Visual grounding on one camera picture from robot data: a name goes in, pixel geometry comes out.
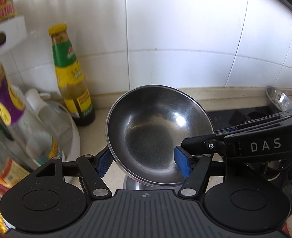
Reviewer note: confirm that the green yellow label sauce bottle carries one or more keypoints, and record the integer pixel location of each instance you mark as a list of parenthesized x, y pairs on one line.
[(69, 79)]

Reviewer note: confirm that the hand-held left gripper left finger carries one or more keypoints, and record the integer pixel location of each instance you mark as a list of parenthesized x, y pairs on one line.
[(103, 163)]

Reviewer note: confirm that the steel bowl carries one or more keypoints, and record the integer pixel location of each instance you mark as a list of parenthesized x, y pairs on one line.
[(133, 184), (148, 129)]

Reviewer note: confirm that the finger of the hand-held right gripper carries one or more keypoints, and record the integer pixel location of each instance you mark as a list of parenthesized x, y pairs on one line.
[(260, 121), (208, 145)]

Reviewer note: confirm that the black stove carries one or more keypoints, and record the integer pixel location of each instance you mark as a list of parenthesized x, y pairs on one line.
[(220, 119)]

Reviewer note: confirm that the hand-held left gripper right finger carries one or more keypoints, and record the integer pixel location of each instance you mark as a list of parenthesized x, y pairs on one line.
[(183, 164)]

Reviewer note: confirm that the red yellow label bottle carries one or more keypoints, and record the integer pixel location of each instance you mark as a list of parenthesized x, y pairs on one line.
[(9, 173)]

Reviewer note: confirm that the steel container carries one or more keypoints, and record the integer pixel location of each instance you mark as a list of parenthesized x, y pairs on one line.
[(277, 98)]

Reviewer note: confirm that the white plastic jug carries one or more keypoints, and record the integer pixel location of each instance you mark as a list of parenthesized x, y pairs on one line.
[(34, 99)]

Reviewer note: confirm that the purple label clear bottle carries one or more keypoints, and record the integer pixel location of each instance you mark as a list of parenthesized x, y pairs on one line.
[(9, 104)]

